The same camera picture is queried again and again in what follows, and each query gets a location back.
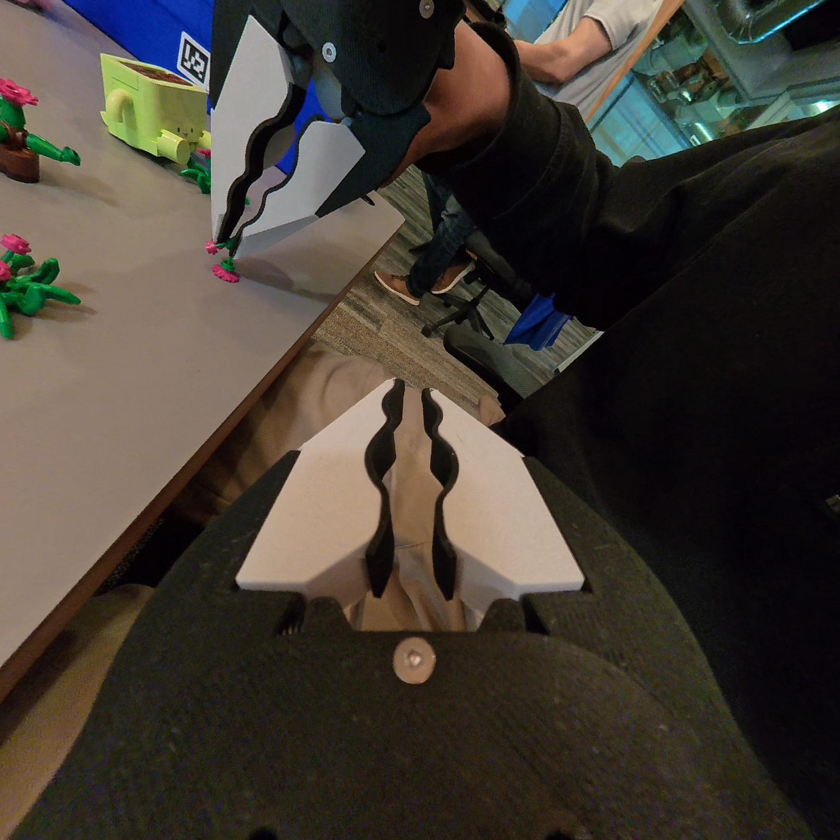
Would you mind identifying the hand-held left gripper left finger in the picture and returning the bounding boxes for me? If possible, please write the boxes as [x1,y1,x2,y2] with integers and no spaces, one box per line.
[235,378,406,632]

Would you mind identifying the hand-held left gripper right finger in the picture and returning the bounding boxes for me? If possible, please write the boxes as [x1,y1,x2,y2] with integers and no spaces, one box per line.
[420,387,585,632]

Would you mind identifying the toy cactus pink flower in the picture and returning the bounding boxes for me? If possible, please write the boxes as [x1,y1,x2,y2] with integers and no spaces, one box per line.
[0,77,82,184]

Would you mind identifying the green toy plant pink flowers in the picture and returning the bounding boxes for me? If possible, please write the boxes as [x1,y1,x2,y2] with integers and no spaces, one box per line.
[180,147,215,196]
[0,232,82,341]

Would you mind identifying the lime green toy pot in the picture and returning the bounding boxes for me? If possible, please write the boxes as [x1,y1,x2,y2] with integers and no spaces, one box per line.
[99,53,213,165]

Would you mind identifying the wooden beam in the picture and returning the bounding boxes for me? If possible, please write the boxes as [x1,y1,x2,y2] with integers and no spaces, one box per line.
[583,0,688,127]

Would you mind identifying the person's right hand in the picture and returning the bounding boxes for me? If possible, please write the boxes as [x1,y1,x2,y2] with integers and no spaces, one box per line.
[387,23,519,193]

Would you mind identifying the blue plastic bin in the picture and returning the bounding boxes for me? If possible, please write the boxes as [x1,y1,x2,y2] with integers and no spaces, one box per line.
[62,0,324,179]

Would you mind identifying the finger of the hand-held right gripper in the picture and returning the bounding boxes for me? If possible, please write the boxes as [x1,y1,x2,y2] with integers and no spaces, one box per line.
[210,14,307,247]
[228,120,367,260]

